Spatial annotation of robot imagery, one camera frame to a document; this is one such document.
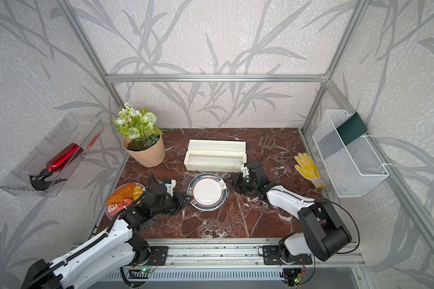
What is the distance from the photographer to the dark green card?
2.28ft

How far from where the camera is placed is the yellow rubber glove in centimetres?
98

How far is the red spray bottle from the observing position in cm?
59

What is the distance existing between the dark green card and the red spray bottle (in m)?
1.01
